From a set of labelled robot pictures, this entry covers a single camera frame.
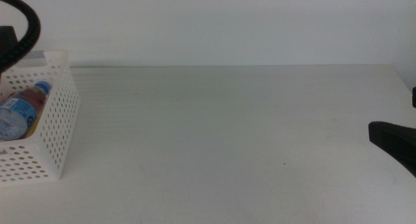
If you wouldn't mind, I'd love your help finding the white perforated plastic basket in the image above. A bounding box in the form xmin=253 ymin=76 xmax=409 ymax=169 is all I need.
xmin=0 ymin=50 xmax=81 ymax=183

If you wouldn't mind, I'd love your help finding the clear water bottle blue cap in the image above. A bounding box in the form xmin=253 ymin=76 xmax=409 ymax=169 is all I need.
xmin=0 ymin=81 xmax=53 ymax=142

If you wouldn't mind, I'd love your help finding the yellow tea bottle green label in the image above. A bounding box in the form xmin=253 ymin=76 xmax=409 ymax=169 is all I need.
xmin=21 ymin=112 xmax=45 ymax=140

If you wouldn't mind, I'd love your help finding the thick black braided cable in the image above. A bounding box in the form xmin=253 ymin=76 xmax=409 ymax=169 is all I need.
xmin=0 ymin=0 xmax=42 ymax=74

